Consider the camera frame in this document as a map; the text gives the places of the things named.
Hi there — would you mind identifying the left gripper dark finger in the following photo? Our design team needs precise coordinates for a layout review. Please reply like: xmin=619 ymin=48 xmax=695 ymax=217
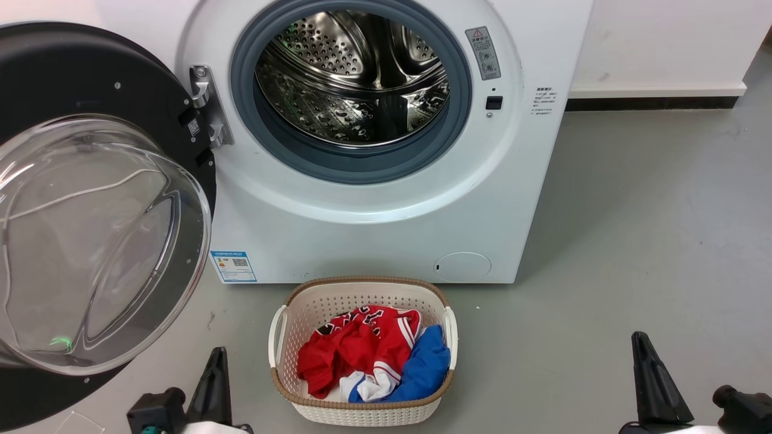
xmin=186 ymin=347 xmax=233 ymax=426

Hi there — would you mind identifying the red and white sports jersey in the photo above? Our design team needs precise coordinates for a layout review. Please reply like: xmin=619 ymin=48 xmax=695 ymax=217
xmin=297 ymin=304 xmax=423 ymax=403

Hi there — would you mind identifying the round white filter cover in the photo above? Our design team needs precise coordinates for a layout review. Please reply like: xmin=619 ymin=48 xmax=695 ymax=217
xmin=434 ymin=251 xmax=492 ymax=283

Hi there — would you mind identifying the blue energy label sticker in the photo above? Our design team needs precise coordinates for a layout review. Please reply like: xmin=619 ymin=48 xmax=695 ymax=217
xmin=209 ymin=250 xmax=258 ymax=284

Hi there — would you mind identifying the steel washer drum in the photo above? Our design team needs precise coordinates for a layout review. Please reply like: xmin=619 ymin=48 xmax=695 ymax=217
xmin=255 ymin=10 xmax=451 ymax=147

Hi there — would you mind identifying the round dark glass washer door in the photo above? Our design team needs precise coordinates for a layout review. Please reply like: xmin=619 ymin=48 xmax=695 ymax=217
xmin=0 ymin=22 xmax=217 ymax=432

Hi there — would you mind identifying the blue garment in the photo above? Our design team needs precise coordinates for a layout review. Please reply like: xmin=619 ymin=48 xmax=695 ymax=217
xmin=349 ymin=324 xmax=452 ymax=403

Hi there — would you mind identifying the beige perforated laundry basket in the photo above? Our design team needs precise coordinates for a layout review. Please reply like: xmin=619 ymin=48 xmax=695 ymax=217
xmin=268 ymin=276 xmax=459 ymax=427

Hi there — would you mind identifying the grey warning sticker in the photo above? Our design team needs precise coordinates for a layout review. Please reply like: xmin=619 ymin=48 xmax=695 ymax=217
xmin=464 ymin=26 xmax=502 ymax=81

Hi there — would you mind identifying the metal washer door hinge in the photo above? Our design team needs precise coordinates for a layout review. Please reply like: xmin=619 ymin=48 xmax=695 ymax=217
xmin=189 ymin=64 xmax=235 ymax=149

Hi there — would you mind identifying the white front-load washing machine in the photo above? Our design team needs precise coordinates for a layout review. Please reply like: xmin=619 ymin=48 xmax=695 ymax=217
xmin=93 ymin=0 xmax=595 ymax=285

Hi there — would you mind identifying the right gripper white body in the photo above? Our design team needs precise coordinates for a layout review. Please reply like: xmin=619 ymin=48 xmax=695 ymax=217
xmin=618 ymin=422 xmax=724 ymax=434

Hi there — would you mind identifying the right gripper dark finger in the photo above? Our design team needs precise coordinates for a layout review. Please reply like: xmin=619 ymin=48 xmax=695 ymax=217
xmin=630 ymin=331 xmax=695 ymax=426

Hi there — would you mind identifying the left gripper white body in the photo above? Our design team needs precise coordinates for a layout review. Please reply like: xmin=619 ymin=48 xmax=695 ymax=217
xmin=181 ymin=421 xmax=254 ymax=434

